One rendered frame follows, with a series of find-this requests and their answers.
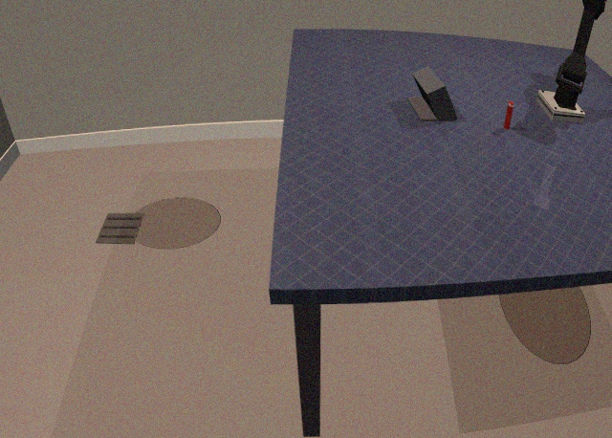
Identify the dark grey sloped panel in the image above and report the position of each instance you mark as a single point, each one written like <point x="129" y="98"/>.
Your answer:
<point x="435" y="103"/>

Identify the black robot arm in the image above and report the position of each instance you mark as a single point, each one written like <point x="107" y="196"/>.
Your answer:
<point x="574" y="67"/>

